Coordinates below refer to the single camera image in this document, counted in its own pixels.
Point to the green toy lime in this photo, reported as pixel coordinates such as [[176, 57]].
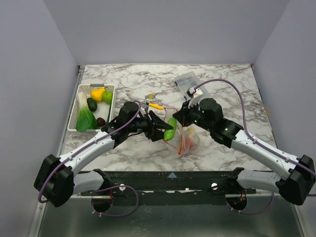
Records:
[[107, 97]]

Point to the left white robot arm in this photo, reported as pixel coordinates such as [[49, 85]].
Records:
[[60, 177]]

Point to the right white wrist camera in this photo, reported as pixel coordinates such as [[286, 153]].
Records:
[[195, 95]]

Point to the dark red toy plum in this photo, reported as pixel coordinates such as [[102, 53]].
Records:
[[101, 122]]

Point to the white plastic basket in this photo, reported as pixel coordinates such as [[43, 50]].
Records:
[[104, 110]]

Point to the green toy leaf vegetable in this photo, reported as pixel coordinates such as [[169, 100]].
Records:
[[169, 134]]

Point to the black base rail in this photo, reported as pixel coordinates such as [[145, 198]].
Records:
[[170, 188]]

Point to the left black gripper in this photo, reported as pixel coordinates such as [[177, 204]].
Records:
[[156, 134]]

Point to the toy bok choy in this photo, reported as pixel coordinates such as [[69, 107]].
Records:
[[85, 120]]

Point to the small striped connector block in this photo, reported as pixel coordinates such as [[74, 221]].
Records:
[[150, 96]]

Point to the clear plastic parts box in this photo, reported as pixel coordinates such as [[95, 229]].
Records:
[[185, 81]]

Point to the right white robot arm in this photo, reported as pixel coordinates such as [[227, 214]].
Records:
[[292, 177]]

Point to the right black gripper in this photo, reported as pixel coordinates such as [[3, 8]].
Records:
[[184, 114]]

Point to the clear bag with orange zipper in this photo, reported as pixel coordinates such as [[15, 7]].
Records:
[[180, 140]]

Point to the dark green toy avocado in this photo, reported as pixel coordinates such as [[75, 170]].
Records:
[[92, 104]]

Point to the yellow toy pear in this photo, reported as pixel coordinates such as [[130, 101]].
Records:
[[97, 94]]

